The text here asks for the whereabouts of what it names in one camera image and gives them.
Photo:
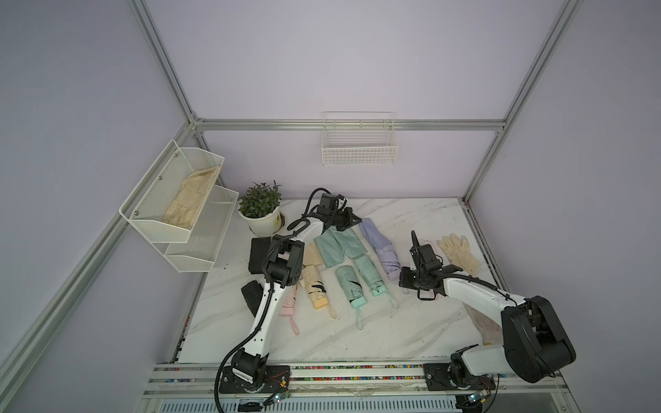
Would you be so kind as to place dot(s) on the cream glove in shelf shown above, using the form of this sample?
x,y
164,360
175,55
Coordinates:
x,y
189,200

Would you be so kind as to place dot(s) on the cream work glove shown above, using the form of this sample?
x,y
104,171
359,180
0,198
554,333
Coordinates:
x,y
458,250

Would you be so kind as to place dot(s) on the white speckled work glove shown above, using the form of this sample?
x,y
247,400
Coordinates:
x,y
491,332

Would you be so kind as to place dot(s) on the purple umbrella sleeve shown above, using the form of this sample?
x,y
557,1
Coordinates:
x,y
374,237

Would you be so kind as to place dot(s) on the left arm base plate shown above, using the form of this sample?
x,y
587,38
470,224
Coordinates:
x,y
268,380

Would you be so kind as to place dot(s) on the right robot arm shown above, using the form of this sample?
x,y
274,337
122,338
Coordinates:
x,y
535,344

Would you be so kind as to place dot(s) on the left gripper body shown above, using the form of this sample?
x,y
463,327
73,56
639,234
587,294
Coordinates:
x,y
341,219

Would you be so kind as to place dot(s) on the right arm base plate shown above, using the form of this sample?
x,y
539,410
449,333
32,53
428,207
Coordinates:
x,y
444,377

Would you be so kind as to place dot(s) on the green umbrella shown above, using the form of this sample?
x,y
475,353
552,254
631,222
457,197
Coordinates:
x,y
370,274
350,284

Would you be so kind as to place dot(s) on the black umbrella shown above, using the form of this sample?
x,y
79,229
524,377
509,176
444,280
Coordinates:
x,y
253,293

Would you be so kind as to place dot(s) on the white tiered mesh shelf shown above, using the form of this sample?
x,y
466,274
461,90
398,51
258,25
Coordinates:
x,y
187,251

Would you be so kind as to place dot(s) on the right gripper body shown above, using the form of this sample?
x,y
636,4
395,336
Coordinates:
x,y
412,278

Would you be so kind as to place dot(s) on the black umbrella sleeve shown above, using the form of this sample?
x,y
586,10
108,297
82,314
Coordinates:
x,y
259,248

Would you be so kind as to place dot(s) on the potted green plant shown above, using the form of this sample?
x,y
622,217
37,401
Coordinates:
x,y
260,208

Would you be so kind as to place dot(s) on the green umbrella sleeve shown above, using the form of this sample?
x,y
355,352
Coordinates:
x,y
350,243
329,249

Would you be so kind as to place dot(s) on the purple umbrella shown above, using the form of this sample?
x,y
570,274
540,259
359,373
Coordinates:
x,y
389,261

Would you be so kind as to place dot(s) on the aluminium rail frame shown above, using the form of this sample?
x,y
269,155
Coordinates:
x,y
363,386

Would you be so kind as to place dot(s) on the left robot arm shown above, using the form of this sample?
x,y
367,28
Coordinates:
x,y
282,267

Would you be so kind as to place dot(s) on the yellow umbrella sleeve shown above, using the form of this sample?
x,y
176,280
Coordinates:
x,y
312,256

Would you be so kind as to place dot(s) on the pink umbrella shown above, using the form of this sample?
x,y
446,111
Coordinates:
x,y
288,310

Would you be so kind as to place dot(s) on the yellow umbrella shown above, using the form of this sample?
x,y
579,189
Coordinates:
x,y
316,291

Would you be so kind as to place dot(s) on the white wire wall basket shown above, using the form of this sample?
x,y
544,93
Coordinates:
x,y
358,139

